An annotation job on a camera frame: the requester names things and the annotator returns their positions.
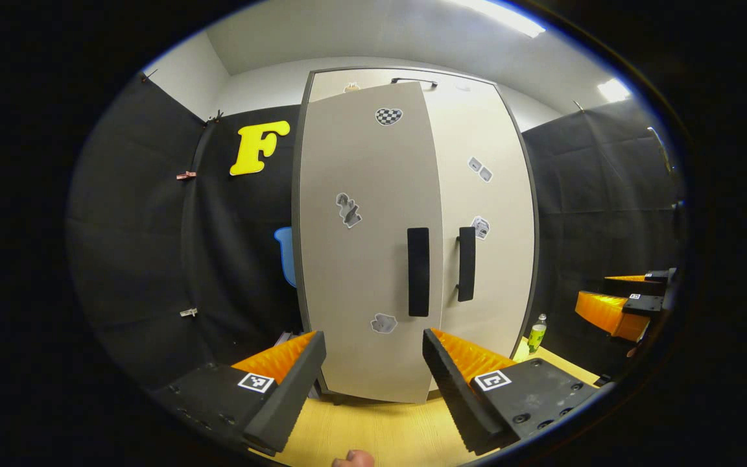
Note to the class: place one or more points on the black backdrop cloth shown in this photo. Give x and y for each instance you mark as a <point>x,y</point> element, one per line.
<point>153,227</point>
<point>600,207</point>

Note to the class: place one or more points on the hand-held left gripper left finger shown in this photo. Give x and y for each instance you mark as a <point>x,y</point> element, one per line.
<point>289,395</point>

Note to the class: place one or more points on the red cloth clip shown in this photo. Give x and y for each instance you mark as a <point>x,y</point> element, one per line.
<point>186,175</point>

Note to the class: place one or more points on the white shoe cabinet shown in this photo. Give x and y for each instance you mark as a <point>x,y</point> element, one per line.
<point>296,259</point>

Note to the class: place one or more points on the beige cabinet drawer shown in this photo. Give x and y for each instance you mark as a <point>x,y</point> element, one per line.
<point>380,78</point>

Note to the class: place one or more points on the silver cloth clip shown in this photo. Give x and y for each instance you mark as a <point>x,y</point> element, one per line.
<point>189,312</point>

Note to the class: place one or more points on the white cabinet door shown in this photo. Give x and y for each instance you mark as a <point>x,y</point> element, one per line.
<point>360,272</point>
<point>497,194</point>

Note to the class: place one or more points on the small ceiling light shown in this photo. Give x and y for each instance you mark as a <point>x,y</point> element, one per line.
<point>613,91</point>

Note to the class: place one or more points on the long ceiling light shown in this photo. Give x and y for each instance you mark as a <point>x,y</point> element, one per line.
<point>503,16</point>

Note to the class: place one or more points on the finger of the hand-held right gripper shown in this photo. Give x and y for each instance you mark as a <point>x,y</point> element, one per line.
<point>657,275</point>
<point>642,305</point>

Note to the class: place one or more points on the green label plastic bottle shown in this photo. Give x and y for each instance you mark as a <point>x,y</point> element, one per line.
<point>537,337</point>

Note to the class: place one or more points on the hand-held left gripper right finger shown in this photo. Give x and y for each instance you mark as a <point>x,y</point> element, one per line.
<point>458,395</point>

